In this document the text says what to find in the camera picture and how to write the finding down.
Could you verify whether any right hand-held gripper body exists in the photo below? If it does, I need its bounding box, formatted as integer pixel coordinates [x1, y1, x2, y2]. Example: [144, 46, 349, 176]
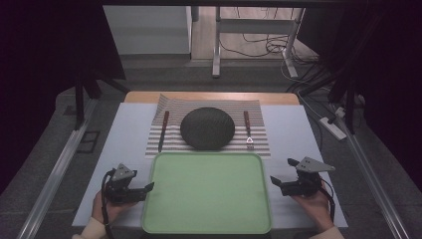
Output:
[280, 156, 336, 198]

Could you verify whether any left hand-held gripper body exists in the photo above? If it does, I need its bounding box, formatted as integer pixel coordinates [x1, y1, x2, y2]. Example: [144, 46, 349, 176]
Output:
[105, 162, 137, 205]

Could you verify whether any person's left hand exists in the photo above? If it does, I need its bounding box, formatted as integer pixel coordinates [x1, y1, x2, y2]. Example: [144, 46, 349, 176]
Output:
[92, 190, 139, 227]

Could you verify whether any person's right hand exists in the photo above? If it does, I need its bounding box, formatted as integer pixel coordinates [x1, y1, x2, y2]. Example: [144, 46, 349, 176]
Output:
[291, 188, 334, 232]

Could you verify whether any white table cover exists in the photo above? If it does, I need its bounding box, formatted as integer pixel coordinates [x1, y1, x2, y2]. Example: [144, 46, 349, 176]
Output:
[72, 102, 349, 231]

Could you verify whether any white power strip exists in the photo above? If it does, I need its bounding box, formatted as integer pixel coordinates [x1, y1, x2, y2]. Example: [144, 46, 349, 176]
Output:
[318, 116, 348, 141]

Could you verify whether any striped placemat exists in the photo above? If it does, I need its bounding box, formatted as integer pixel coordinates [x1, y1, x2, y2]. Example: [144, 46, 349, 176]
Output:
[144, 94, 272, 159]

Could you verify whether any green plastic tray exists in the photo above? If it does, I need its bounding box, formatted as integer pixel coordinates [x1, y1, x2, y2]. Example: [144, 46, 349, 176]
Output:
[140, 151, 274, 235]

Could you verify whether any black stand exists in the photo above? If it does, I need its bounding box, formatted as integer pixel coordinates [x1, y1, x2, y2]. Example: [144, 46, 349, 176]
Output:
[74, 64, 129, 131]
[297, 63, 358, 135]

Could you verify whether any dark round plate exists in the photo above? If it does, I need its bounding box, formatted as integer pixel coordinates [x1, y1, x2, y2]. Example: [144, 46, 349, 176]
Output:
[179, 107, 236, 151]

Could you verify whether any white cabinet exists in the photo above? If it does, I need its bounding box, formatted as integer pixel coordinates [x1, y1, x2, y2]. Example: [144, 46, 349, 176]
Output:
[102, 4, 194, 56]

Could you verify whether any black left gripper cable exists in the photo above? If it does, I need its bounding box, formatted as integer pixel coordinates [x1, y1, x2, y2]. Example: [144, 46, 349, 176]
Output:
[101, 169, 115, 239]

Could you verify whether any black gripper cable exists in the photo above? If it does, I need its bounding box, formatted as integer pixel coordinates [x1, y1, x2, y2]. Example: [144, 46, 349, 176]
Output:
[101, 169, 115, 239]
[318, 178, 336, 224]

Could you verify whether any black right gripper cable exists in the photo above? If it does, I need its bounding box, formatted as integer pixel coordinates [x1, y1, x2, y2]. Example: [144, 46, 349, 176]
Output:
[318, 178, 336, 224]

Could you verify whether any fork with wooden handle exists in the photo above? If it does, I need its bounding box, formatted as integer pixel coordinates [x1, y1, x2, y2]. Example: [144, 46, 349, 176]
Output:
[243, 110, 256, 150]

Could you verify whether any black floor frame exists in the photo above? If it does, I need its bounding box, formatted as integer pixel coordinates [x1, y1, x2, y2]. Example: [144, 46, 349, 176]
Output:
[76, 130, 102, 154]

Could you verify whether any knife with wooden handle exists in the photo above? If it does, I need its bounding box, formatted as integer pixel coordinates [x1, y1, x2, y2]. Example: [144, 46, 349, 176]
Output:
[157, 110, 171, 154]

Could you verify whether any metal rail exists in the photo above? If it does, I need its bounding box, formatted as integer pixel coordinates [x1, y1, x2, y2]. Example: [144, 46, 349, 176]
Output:
[16, 98, 100, 239]
[331, 105, 411, 239]

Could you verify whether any tangle of floor cables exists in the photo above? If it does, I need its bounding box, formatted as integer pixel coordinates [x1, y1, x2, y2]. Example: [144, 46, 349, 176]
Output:
[219, 31, 321, 68]

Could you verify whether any white desk frame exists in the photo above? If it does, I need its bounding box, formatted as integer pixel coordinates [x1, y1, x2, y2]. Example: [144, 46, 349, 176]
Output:
[211, 6, 307, 80]

